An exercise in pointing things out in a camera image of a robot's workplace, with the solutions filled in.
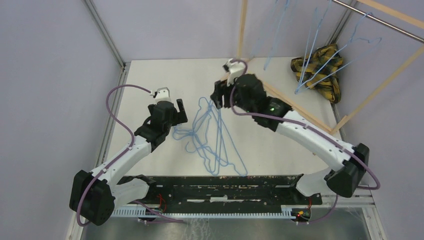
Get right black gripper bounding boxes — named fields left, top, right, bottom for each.
left=211, top=76, right=256, bottom=115

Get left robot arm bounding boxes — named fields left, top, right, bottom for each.
left=69, top=99, right=188, bottom=226

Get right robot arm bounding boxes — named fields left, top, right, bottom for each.
left=210, top=74, right=370, bottom=204

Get pile of blue hangers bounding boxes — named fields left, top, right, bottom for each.
left=172, top=96, right=248, bottom=177

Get yellow plaid shirt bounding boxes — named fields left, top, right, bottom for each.
left=290, top=44, right=344, bottom=104

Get metal rack rod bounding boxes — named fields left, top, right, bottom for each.
left=332, top=0, right=424, bottom=44

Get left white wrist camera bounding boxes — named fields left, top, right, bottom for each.
left=153, top=87, right=172, bottom=102

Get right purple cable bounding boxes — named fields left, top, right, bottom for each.
left=229, top=59, right=381, bottom=224

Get purple cable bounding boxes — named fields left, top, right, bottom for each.
left=229, top=59, right=381, bottom=224
left=76, top=84, right=157, bottom=227

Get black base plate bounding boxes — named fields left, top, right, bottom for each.
left=124, top=175, right=323, bottom=215

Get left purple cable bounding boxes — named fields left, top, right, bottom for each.
left=76, top=84, right=157, bottom=227

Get white cable duct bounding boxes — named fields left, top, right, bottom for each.
left=111, top=204, right=310, bottom=221

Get wooden clothes rack frame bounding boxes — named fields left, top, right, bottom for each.
left=218, top=0, right=424, bottom=134

